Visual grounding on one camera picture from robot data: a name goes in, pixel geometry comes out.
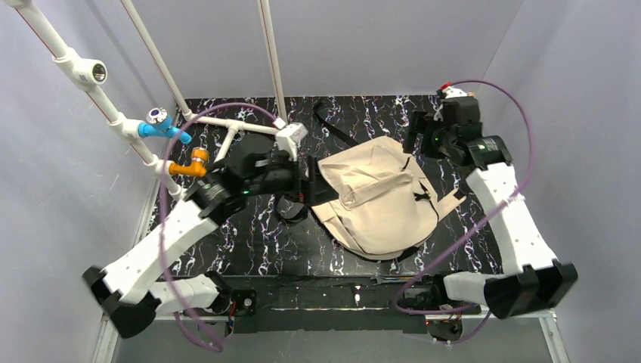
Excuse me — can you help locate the beige student backpack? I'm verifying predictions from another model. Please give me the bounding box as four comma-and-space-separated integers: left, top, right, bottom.
272, 100, 468, 262

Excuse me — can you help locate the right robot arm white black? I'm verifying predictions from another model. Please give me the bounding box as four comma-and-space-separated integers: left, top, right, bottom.
401, 96, 578, 319

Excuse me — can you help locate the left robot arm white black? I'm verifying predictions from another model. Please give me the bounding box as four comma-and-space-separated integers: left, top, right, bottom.
82, 135, 338, 338

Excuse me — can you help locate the orange tap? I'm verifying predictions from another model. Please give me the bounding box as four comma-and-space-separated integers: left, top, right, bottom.
169, 147, 209, 177

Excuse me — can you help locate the blue tap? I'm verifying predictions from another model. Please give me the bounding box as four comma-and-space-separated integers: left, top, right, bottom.
138, 107, 192, 144

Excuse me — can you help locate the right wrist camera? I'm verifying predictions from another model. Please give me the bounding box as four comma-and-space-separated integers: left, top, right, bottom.
437, 82, 474, 100

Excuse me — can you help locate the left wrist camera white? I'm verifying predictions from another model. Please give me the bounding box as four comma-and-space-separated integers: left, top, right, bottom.
273, 117, 308, 162

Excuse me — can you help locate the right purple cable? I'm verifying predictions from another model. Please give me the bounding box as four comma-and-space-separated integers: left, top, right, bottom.
392, 79, 537, 346

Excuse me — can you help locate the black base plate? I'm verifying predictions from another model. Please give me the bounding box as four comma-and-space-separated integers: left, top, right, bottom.
182, 274, 482, 336

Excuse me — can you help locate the aluminium rail frame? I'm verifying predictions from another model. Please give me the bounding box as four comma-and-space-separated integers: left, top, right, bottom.
92, 92, 569, 363

